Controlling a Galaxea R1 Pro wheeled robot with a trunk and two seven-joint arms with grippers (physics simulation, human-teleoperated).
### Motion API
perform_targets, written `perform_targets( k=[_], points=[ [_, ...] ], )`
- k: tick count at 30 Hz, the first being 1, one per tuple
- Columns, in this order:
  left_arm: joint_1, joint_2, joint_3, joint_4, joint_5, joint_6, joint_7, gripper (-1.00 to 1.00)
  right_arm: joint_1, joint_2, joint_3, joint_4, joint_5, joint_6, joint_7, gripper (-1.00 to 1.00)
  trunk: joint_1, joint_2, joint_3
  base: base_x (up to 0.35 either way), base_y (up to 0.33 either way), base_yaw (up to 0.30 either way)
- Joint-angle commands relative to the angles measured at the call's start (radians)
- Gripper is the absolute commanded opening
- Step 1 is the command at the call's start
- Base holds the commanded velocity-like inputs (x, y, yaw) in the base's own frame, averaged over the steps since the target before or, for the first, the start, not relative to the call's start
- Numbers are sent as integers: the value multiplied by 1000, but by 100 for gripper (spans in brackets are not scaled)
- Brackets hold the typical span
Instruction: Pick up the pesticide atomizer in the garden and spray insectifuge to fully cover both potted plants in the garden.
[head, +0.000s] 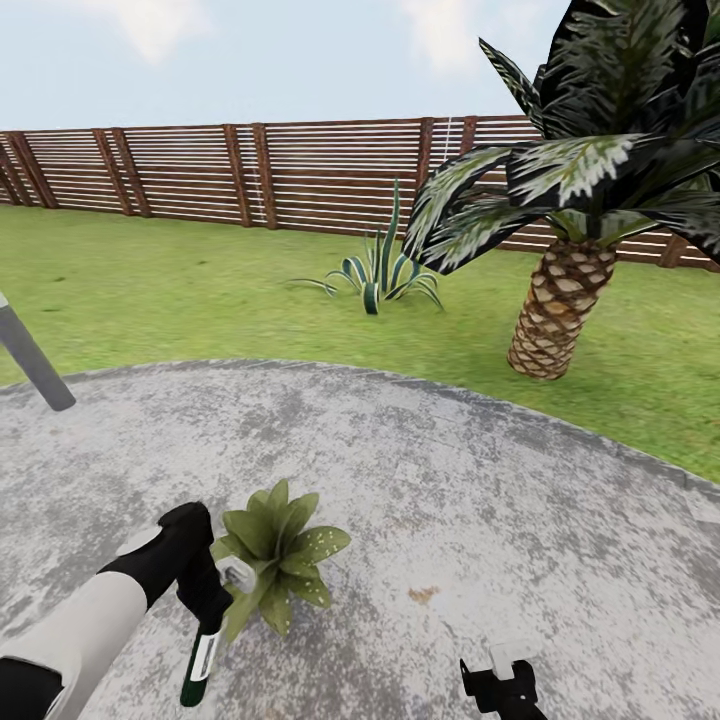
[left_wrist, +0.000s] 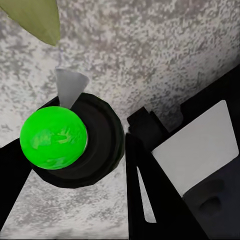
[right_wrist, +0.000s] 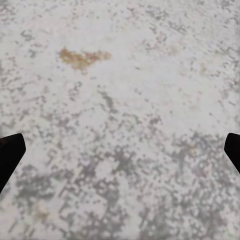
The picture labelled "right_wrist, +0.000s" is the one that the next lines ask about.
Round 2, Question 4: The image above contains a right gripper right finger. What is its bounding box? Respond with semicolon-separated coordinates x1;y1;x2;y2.
224;133;240;173

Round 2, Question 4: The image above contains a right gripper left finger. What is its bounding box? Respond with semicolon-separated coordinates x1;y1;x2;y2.
0;133;26;193

